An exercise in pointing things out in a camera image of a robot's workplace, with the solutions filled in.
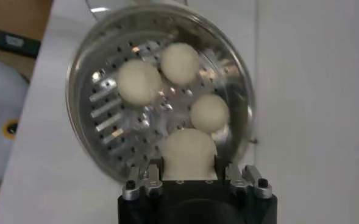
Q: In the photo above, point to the black power brick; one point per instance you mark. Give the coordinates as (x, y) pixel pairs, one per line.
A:
(16, 42)

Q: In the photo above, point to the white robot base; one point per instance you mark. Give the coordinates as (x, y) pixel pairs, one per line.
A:
(5, 91)

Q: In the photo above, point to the white steamed baozi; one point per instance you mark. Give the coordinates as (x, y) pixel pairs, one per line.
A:
(138, 82)
(188, 152)
(179, 62)
(209, 112)

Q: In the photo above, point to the stainless steel steamer basket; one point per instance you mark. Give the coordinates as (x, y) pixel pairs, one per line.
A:
(106, 128)

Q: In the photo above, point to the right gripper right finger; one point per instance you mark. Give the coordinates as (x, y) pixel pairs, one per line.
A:
(238, 182)

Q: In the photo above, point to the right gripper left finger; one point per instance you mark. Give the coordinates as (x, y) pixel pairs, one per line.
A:
(151, 185)

